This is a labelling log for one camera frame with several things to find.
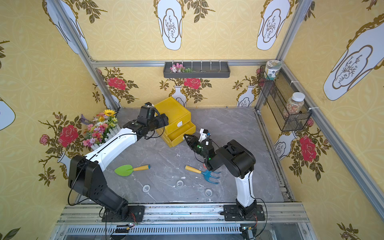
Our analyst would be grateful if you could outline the green trowel with yellow handle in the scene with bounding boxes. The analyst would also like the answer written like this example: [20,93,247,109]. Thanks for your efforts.
[115,165,151,177]

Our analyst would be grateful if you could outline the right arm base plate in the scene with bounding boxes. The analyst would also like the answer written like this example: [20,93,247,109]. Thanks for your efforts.
[220,205,266,222]

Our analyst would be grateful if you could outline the jar with green label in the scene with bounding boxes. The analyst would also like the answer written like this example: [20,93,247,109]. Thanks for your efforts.
[265,60,283,81]

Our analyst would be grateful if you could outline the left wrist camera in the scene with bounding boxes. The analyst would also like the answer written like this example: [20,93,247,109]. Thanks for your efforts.
[145,102,155,109]

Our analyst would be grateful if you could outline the jar with white lid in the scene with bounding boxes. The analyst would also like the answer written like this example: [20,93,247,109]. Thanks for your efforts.
[284,92,305,118]

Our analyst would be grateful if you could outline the blue rake with yellow handle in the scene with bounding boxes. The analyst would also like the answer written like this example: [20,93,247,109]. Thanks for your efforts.
[185,166,220,185]

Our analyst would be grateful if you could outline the grey wall shelf tray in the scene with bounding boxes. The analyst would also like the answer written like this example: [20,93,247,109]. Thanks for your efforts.
[163,61,231,79]

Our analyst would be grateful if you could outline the black wire wall basket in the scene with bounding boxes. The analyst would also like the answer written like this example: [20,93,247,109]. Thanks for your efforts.
[255,66,312,132]

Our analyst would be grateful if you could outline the clear tape roll left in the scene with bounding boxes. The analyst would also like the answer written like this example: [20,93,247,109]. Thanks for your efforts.
[142,185,151,193]

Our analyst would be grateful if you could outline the clear tape roll right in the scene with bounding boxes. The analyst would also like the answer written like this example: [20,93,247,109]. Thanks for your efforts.
[205,189,213,197]

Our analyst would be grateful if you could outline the clear tape roll middle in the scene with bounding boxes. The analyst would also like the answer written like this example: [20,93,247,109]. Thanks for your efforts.
[176,180,184,187]

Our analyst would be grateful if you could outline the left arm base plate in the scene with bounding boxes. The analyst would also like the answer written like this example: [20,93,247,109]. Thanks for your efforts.
[102,205,145,223]

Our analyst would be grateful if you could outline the clear tape roll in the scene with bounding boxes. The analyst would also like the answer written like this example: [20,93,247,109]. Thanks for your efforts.
[176,180,184,187]
[142,185,151,193]
[205,189,213,197]

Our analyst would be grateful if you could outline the yellow three-drawer cabinet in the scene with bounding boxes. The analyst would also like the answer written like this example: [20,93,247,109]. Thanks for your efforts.
[155,97,196,148]

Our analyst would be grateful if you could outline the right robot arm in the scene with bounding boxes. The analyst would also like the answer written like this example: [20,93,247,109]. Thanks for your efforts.
[184,134,257,215]

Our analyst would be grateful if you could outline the flowers in white fence planter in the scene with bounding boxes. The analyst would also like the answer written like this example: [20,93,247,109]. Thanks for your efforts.
[81,109,120,149]

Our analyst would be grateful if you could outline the pink flowers in tray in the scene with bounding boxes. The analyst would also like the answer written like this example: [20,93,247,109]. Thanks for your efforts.
[170,63,193,73]

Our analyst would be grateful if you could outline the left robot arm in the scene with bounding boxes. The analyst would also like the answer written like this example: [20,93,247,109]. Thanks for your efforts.
[68,103,169,220]

